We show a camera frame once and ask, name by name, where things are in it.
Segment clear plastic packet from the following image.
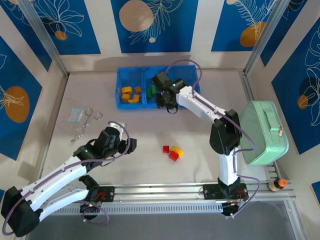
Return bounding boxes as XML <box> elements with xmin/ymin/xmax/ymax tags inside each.
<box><xmin>58</xmin><ymin>107</ymin><xmax>85</xmax><ymax>128</ymax></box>

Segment yellow two-by-four lego brick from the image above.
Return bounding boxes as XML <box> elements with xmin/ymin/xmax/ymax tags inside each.
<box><xmin>170</xmin><ymin>146</ymin><xmax>185</xmax><ymax>159</ymax></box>

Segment metal forceps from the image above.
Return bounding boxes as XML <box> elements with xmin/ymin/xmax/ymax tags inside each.
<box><xmin>69</xmin><ymin>107</ymin><xmax>104</xmax><ymax>143</ymax></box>

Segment aluminium frame post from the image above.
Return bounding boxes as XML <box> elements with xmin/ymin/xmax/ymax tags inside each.
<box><xmin>242</xmin><ymin>0</ymin><xmax>292</xmax><ymax>74</ymax></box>
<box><xmin>17</xmin><ymin>0</ymin><xmax>70</xmax><ymax>77</ymax></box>

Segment grey slotted cable duct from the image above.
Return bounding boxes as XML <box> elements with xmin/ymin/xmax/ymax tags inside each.
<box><xmin>51</xmin><ymin>201</ymin><xmax>226</xmax><ymax>216</ymax></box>

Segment mint green zipper case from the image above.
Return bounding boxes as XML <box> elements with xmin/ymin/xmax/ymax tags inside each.
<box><xmin>239</xmin><ymin>100</ymin><xmax>290</xmax><ymax>166</ymax></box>

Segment aluminium mounting rail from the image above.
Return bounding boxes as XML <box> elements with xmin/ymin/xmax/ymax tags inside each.
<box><xmin>67</xmin><ymin>183</ymin><xmax>296</xmax><ymax>201</ymax></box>

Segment blue floral wall panel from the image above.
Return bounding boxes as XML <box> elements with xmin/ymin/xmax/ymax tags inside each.
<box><xmin>0</xmin><ymin>0</ymin><xmax>102</xmax><ymax>56</ymax></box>
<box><xmin>0</xmin><ymin>36</ymin><xmax>43</xmax><ymax>161</ymax></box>
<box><xmin>259</xmin><ymin>0</ymin><xmax>320</xmax><ymax>68</ymax></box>
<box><xmin>271</xmin><ymin>17</ymin><xmax>320</xmax><ymax>155</ymax></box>
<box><xmin>110</xmin><ymin>0</ymin><xmax>199</xmax><ymax>54</ymax></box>
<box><xmin>211</xmin><ymin>0</ymin><xmax>277</xmax><ymax>53</ymax></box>
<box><xmin>0</xmin><ymin>4</ymin><xmax>53</xmax><ymax>73</ymax></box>

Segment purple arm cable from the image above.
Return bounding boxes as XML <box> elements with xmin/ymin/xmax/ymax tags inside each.
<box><xmin>166</xmin><ymin>59</ymin><xmax>261</xmax><ymax>220</ymax></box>
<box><xmin>1</xmin><ymin>122</ymin><xmax>132</xmax><ymax>236</ymax></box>

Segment black cable loop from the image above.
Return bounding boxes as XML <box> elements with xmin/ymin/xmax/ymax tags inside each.
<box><xmin>166</xmin><ymin>104</ymin><xmax>179</xmax><ymax>116</ymax></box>

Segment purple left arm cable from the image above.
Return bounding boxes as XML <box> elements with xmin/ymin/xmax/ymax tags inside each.
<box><xmin>1</xmin><ymin>122</ymin><xmax>132</xmax><ymax>236</ymax></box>

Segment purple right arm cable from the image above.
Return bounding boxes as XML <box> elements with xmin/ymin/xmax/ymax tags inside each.
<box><xmin>166</xmin><ymin>59</ymin><xmax>261</xmax><ymax>220</ymax></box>

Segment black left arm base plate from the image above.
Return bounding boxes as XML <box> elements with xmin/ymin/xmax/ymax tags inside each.
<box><xmin>79</xmin><ymin>186</ymin><xmax>115</xmax><ymax>204</ymax></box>

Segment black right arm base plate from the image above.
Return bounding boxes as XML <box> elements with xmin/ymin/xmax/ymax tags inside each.
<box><xmin>202</xmin><ymin>183</ymin><xmax>248</xmax><ymax>201</ymax></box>

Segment small bottle with orange cap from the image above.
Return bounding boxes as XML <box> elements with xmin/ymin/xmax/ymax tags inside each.
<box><xmin>268</xmin><ymin>178</ymin><xmax>287</xmax><ymax>193</ymax></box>

